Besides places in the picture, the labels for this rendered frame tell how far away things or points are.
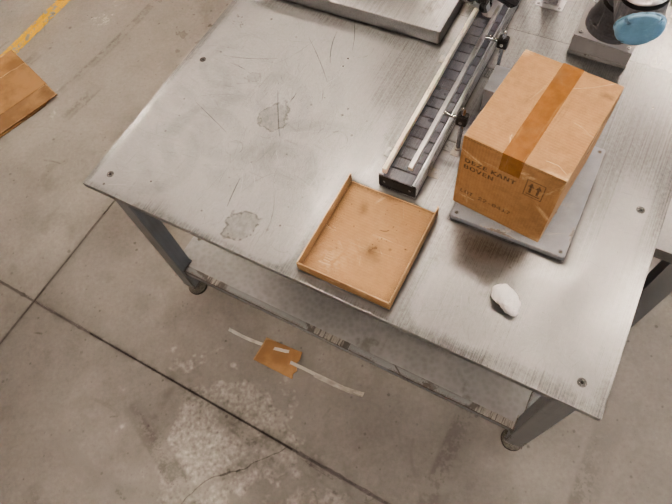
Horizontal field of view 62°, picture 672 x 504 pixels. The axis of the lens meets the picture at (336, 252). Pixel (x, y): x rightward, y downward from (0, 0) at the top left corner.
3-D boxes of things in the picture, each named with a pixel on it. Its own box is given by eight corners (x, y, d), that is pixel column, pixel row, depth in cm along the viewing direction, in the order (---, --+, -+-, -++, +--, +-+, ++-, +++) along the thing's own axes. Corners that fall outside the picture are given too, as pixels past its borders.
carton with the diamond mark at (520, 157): (505, 122, 156) (525, 48, 132) (588, 158, 148) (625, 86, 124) (452, 200, 146) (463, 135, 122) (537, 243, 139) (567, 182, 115)
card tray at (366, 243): (350, 180, 155) (349, 172, 151) (438, 214, 147) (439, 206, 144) (298, 269, 144) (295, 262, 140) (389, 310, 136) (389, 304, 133)
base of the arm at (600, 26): (593, 0, 168) (607, -28, 159) (643, 16, 164) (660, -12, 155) (578, 34, 162) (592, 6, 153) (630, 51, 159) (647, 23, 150)
